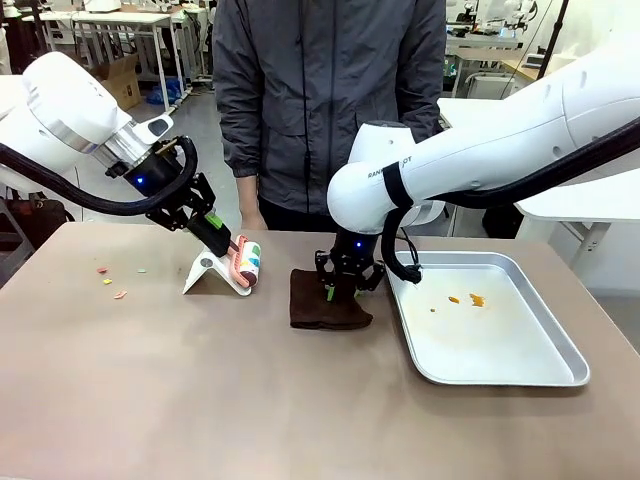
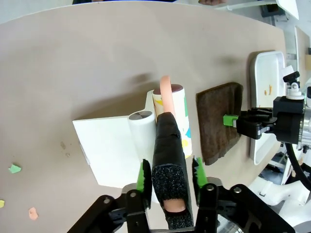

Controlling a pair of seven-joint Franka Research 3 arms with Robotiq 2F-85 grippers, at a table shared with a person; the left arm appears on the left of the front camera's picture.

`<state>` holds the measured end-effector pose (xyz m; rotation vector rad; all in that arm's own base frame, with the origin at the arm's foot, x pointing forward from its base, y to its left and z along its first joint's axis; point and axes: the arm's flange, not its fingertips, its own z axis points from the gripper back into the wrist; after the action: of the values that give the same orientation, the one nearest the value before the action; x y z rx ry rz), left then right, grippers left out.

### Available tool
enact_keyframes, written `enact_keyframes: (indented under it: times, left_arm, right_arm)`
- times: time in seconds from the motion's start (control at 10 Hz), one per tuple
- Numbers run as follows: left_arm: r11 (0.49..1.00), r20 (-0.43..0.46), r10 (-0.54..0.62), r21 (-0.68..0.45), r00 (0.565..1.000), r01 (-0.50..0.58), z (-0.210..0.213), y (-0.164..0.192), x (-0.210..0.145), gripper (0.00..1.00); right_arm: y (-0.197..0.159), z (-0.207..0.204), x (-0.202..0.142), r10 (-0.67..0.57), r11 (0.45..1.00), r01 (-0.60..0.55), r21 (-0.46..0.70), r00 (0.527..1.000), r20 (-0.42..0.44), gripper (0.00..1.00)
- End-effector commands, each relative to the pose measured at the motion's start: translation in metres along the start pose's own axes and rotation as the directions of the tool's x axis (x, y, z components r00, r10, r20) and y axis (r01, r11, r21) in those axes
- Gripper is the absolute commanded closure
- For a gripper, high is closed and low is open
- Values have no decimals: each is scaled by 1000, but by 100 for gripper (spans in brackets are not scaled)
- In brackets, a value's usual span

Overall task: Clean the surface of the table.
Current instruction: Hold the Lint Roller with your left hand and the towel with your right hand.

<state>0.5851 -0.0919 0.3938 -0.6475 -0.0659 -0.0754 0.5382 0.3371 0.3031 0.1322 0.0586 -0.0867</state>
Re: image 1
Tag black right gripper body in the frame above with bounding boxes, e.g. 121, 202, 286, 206
330, 229, 377, 271

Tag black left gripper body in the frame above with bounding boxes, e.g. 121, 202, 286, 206
105, 139, 195, 200

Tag dark brown cloth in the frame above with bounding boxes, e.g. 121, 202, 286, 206
289, 268, 375, 331

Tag pink lint roller black handle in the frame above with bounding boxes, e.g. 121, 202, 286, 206
187, 212, 264, 291

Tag person right hand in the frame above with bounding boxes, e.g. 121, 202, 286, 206
238, 175, 268, 231

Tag black trousers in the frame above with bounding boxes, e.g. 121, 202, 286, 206
257, 193, 342, 233

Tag white folded stand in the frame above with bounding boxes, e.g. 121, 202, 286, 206
182, 248, 254, 299

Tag blue plastic bag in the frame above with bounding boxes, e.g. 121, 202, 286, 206
144, 77, 184, 106

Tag cardboard box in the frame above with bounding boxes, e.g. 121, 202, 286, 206
91, 53, 143, 112

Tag dark bag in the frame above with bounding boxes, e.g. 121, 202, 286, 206
0, 192, 76, 236

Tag silver metal tray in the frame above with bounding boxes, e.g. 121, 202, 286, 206
384, 251, 591, 388

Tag person in grey jacket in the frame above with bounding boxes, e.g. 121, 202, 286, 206
212, 0, 447, 217

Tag white table long legs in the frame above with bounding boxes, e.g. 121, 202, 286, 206
39, 9, 177, 104

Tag wooden top bench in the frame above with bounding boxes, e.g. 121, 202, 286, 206
499, 57, 551, 84

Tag black stand pole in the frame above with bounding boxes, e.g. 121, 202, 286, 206
536, 0, 570, 69

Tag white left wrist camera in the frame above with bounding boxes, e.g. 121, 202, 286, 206
131, 113, 175, 145

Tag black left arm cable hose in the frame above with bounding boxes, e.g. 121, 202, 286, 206
0, 134, 200, 217

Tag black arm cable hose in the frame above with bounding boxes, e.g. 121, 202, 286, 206
381, 117, 640, 286
0, 134, 200, 217

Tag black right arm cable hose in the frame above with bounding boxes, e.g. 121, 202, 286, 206
381, 117, 640, 286

